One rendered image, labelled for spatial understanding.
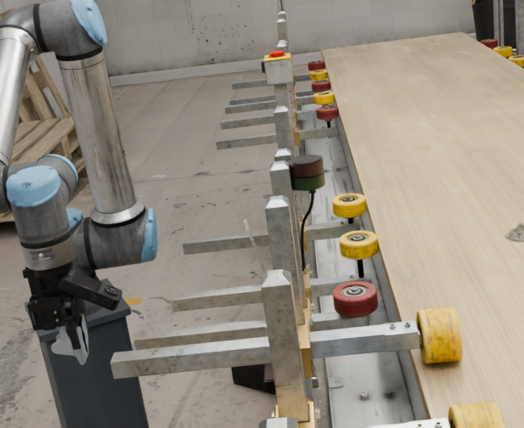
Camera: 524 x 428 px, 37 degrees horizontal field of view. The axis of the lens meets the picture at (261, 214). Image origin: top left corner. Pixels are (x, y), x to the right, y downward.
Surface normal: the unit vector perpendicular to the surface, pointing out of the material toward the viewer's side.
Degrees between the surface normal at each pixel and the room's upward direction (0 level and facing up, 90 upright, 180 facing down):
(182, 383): 0
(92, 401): 90
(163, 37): 90
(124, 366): 90
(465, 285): 0
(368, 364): 0
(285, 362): 90
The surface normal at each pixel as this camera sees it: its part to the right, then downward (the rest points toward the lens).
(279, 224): -0.03, 0.34
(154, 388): -0.13, -0.93
